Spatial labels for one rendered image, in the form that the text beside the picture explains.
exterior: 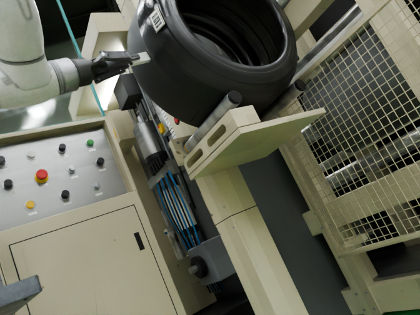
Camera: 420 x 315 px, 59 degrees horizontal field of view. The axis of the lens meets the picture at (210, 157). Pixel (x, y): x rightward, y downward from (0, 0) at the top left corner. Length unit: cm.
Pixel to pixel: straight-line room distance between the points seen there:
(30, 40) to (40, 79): 10
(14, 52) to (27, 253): 77
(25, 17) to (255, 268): 101
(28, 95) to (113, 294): 81
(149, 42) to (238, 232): 70
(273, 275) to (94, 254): 67
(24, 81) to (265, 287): 97
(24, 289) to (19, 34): 56
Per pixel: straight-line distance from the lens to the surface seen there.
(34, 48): 96
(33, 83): 99
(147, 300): 153
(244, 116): 106
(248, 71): 115
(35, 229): 151
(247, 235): 136
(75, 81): 104
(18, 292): 96
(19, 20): 94
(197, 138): 125
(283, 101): 131
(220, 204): 138
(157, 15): 115
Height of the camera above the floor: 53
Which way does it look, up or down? 13 degrees up
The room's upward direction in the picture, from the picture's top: 25 degrees counter-clockwise
